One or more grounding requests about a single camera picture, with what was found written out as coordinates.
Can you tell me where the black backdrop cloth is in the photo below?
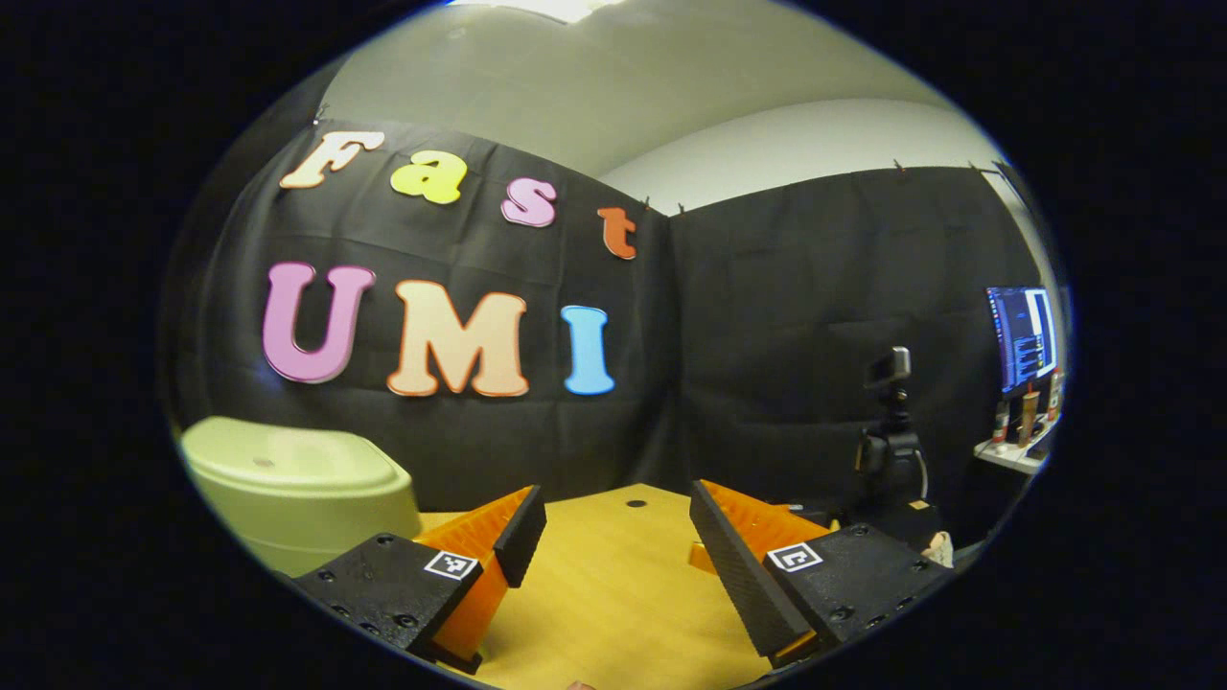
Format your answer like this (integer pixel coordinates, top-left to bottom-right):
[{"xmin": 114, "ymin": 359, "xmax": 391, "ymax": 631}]
[{"xmin": 163, "ymin": 120, "xmax": 1055, "ymax": 538}]

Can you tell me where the white side table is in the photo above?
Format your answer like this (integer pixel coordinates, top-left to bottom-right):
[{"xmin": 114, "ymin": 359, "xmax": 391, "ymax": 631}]
[{"xmin": 976, "ymin": 422, "xmax": 1055, "ymax": 475}]

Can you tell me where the green desktop garbage bin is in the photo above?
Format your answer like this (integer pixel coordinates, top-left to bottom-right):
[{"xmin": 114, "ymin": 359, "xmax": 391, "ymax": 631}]
[{"xmin": 180, "ymin": 415, "xmax": 423, "ymax": 578}]

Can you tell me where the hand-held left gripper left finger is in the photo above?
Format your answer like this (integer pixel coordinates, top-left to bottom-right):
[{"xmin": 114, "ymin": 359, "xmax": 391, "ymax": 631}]
[{"xmin": 292, "ymin": 484, "xmax": 547, "ymax": 677}]

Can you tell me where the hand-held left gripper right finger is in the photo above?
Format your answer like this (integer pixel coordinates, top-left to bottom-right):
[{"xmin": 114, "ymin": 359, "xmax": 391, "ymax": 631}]
[{"xmin": 690, "ymin": 479, "xmax": 955, "ymax": 670}]

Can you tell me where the ceiling light panel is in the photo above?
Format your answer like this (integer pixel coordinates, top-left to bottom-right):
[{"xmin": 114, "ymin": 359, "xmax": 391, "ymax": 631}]
[{"xmin": 451, "ymin": 0, "xmax": 624, "ymax": 25}]

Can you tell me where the computer monitor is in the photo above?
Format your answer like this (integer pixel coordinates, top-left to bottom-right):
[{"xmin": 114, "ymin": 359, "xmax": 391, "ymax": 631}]
[{"xmin": 987, "ymin": 286, "xmax": 1058, "ymax": 396}]

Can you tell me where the green garbage bin lid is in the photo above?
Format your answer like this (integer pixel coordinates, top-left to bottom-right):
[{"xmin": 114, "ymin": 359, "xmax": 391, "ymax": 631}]
[{"xmin": 180, "ymin": 415, "xmax": 415, "ymax": 504}]

